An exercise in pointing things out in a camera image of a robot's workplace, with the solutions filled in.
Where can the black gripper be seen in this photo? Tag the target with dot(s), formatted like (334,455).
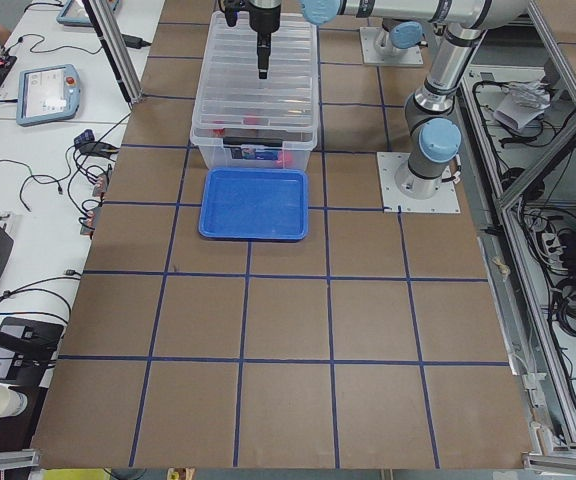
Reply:
(263,19)

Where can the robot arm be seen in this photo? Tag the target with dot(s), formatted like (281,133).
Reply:
(435,139)

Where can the clear plastic storage box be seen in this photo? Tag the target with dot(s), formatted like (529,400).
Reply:
(229,88)

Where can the blue plastic tray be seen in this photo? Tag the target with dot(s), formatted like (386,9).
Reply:
(255,204)

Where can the blue teach pendant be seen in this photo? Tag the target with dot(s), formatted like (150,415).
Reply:
(73,14)
(47,94)

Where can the aluminium frame post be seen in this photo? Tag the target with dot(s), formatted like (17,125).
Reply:
(109,35)

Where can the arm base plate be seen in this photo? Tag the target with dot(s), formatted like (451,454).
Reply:
(378,50)
(403,192)

